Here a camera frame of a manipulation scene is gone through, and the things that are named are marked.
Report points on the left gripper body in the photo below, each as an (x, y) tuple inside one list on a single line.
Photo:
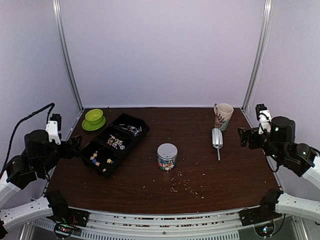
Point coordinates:
[(67, 153)]

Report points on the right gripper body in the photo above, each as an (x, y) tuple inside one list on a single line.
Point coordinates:
[(253, 144)]

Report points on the pile of star candies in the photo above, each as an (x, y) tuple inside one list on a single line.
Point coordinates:
[(101, 161)]

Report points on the black three-compartment candy tray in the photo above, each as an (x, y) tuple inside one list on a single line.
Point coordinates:
[(110, 147)]

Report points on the metal scoop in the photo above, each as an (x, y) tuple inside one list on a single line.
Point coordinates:
[(217, 141)]

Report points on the pile of swirl lollipops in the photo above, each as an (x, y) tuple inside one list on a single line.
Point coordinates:
[(116, 143)]

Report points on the pile of stick candies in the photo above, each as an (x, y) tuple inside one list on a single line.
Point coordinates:
[(135, 131)]

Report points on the clear plastic jar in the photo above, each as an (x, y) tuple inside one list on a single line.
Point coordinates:
[(166, 164)]

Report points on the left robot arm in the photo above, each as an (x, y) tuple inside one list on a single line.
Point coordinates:
[(39, 157)]

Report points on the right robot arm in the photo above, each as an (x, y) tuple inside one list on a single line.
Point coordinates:
[(276, 137)]

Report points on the green plate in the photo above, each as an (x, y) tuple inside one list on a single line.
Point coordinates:
[(88, 126)]

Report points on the patterned ceramic mug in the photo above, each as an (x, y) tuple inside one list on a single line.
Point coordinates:
[(223, 113)]

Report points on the green bowl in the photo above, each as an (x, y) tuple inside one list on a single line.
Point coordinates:
[(94, 115)]

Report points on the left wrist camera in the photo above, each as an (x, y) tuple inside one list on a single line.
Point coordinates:
[(53, 128)]

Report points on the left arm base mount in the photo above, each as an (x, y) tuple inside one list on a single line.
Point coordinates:
[(62, 213)]

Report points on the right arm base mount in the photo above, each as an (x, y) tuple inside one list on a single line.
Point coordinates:
[(260, 215)]

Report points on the front aluminium rail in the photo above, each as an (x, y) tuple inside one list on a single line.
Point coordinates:
[(219, 225)]

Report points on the right aluminium frame post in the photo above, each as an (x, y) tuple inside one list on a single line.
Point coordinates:
[(261, 47)]

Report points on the aluminium frame post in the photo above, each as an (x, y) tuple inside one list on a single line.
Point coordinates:
[(65, 53), (261, 47)]

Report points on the left aluminium frame post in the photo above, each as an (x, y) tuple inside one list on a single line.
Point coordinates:
[(65, 53)]

